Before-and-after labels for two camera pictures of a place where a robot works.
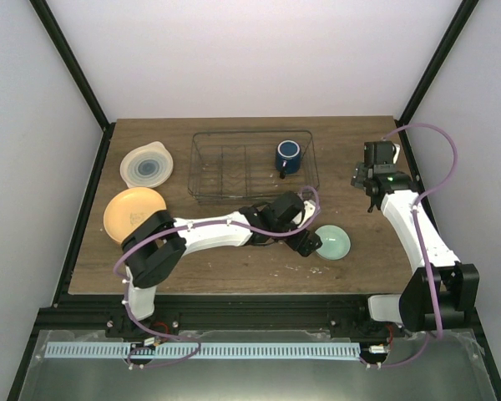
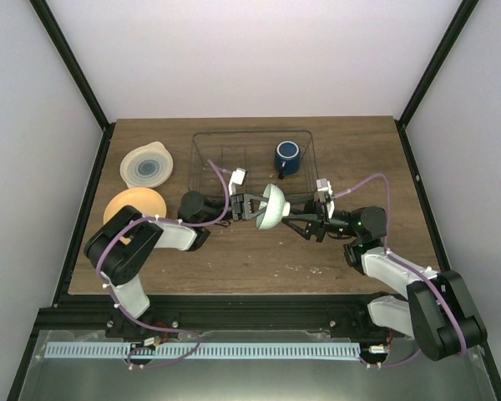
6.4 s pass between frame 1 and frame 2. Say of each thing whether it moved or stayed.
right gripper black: moved
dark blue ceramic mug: stayed
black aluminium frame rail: stayed
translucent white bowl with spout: stayed
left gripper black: moved
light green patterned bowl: moved
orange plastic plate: stayed
